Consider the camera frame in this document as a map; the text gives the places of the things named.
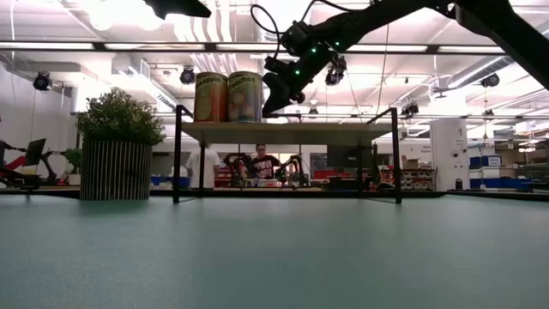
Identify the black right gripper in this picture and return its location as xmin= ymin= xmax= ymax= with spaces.
xmin=261 ymin=40 xmax=334 ymax=118

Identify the blue peaches can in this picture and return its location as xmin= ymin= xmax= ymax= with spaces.
xmin=226 ymin=70 xmax=263 ymax=124

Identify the orange pineapple can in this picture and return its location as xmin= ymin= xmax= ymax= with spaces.
xmin=193 ymin=71 xmax=229 ymax=124

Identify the wooden shelf with black legs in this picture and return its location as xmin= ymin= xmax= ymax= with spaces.
xmin=172 ymin=104 xmax=403 ymax=205

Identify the person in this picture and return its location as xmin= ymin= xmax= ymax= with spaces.
xmin=185 ymin=143 xmax=221 ymax=190
xmin=251 ymin=143 xmax=282 ymax=180

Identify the brown cardboard box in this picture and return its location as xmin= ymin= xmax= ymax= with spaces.
xmin=401 ymin=154 xmax=424 ymax=171

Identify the green plant in striped pot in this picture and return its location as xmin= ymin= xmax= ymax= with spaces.
xmin=75 ymin=88 xmax=167 ymax=202

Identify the small background potted plant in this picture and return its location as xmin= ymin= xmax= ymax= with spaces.
xmin=63 ymin=148 xmax=83 ymax=186

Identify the white pillar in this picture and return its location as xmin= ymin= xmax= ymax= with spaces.
xmin=431 ymin=118 xmax=471 ymax=192

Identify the black background monitor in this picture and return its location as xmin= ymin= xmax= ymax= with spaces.
xmin=23 ymin=137 xmax=47 ymax=167

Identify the blue storage bin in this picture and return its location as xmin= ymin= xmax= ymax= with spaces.
xmin=469 ymin=154 xmax=503 ymax=168

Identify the row of blue bins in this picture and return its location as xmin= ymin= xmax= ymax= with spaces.
xmin=469 ymin=178 xmax=535 ymax=191

